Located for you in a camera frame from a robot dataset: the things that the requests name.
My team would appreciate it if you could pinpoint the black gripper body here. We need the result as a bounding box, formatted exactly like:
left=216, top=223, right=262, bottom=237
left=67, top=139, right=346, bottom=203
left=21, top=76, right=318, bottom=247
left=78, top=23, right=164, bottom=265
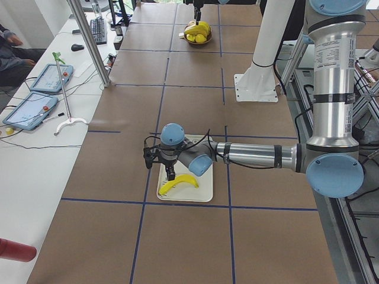
left=183, top=0, right=205, bottom=7
left=158, top=146, right=181, bottom=167

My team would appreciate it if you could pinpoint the brown wicker basket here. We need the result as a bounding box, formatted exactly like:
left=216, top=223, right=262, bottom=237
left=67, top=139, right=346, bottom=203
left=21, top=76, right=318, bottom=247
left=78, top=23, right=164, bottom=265
left=184, top=32, right=212, bottom=45

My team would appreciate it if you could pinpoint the yellow lemon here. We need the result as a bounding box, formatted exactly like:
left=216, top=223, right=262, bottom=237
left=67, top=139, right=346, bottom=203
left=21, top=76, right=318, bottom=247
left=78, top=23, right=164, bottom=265
left=196, top=34, right=207, bottom=44

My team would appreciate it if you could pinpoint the yellow starfruit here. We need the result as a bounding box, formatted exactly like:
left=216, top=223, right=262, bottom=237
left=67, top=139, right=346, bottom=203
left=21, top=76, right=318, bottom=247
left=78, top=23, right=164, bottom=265
left=185, top=34, right=196, bottom=43

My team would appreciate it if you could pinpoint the black keyboard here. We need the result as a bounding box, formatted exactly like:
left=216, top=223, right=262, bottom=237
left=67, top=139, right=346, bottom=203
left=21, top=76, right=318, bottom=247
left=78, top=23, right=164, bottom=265
left=89, top=17, right=107, bottom=45

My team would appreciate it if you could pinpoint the black computer mouse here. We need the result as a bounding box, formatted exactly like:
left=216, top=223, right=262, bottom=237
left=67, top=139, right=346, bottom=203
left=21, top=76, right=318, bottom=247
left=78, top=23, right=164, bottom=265
left=71, top=44, right=84, bottom=51

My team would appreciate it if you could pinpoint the far teach pendant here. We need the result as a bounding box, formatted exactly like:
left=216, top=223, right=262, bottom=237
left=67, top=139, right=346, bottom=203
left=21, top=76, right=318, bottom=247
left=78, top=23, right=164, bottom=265
left=30, top=64, right=74, bottom=93

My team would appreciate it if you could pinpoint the teach pendant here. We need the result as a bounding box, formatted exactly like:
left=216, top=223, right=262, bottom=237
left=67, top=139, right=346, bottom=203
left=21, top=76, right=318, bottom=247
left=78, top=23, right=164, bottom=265
left=2, top=91, right=58, bottom=130
left=30, top=64, right=74, bottom=93

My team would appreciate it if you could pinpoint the near teach pendant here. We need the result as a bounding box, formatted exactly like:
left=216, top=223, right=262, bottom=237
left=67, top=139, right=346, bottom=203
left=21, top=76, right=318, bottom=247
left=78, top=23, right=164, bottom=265
left=2, top=91, right=58, bottom=130

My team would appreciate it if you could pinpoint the red bottle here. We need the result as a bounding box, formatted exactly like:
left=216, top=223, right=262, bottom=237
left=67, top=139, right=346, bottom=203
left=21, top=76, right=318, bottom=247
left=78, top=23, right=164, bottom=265
left=1, top=238, right=37, bottom=262

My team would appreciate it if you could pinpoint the aluminium frame post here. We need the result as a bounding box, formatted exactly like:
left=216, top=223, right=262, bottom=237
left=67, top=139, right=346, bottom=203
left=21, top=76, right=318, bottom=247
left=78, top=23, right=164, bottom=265
left=68, top=0, right=111, bottom=88

